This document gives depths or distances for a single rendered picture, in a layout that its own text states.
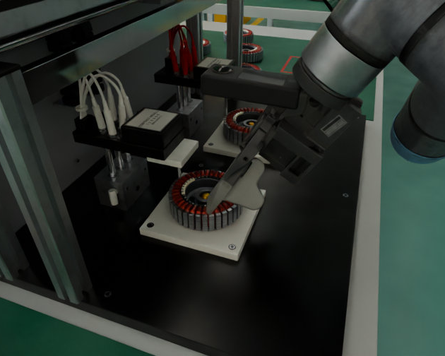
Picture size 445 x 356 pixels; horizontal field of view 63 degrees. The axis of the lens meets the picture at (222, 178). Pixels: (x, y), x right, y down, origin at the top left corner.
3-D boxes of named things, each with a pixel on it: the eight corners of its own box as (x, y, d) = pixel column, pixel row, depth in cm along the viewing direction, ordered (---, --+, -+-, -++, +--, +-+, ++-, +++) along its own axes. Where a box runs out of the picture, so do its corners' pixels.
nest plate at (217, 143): (293, 128, 79) (294, 123, 78) (277, 166, 68) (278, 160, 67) (228, 118, 83) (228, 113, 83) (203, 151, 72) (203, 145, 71)
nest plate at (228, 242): (265, 196, 61) (265, 189, 60) (237, 261, 49) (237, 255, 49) (183, 177, 65) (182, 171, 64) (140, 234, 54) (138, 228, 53)
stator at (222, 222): (251, 193, 59) (253, 175, 57) (229, 241, 51) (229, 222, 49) (188, 179, 62) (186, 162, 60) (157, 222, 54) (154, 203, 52)
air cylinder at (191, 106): (203, 122, 82) (203, 99, 78) (190, 138, 76) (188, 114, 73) (183, 119, 83) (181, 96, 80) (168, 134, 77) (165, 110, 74)
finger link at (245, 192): (239, 240, 43) (285, 177, 43) (198, 212, 43) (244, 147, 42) (238, 234, 47) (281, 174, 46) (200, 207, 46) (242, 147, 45)
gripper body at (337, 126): (290, 190, 44) (362, 120, 36) (232, 149, 44) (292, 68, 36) (301, 157, 50) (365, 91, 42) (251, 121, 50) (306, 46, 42)
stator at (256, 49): (222, 59, 121) (222, 48, 119) (240, 51, 129) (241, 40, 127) (251, 66, 116) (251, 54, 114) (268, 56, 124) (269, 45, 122)
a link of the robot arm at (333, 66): (319, 30, 33) (330, 10, 39) (289, 70, 36) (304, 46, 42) (385, 79, 34) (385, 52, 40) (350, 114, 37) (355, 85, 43)
